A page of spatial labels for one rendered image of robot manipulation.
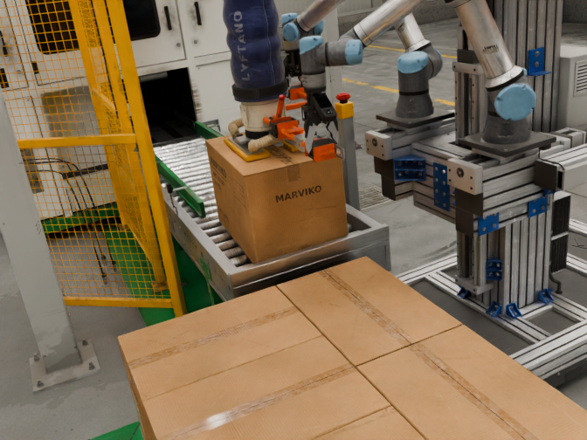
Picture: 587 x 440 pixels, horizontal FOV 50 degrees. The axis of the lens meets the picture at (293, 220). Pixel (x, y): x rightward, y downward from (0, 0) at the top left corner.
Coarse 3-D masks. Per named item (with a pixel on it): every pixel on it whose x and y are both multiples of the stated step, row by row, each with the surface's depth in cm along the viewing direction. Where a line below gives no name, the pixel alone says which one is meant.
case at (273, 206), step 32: (224, 160) 257; (256, 160) 249; (288, 160) 244; (224, 192) 272; (256, 192) 237; (288, 192) 242; (320, 192) 247; (224, 224) 290; (256, 224) 242; (288, 224) 247; (320, 224) 252; (256, 256) 246
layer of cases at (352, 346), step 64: (192, 320) 221; (256, 320) 216; (320, 320) 212; (384, 320) 207; (448, 320) 203; (192, 384) 188; (256, 384) 184; (320, 384) 181; (384, 384) 178; (448, 384) 175; (512, 384) 172
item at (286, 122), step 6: (270, 120) 239; (276, 120) 240; (282, 120) 241; (288, 120) 240; (294, 120) 234; (270, 126) 238; (276, 126) 233; (282, 126) 233; (288, 126) 234; (294, 126) 235; (270, 132) 240; (276, 132) 236; (282, 138) 235
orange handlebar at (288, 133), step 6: (300, 96) 286; (306, 96) 280; (300, 102) 268; (306, 102) 269; (288, 108) 267; (294, 108) 268; (264, 120) 251; (282, 132) 232; (288, 132) 226; (294, 132) 226; (300, 132) 227; (288, 138) 228; (324, 150) 203; (330, 150) 203; (324, 156) 203
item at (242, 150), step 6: (228, 138) 272; (234, 138) 271; (228, 144) 268; (234, 144) 264; (246, 144) 254; (234, 150) 261; (240, 150) 255; (246, 150) 252; (264, 150) 252; (240, 156) 254; (246, 156) 247; (252, 156) 246; (258, 156) 247; (264, 156) 248
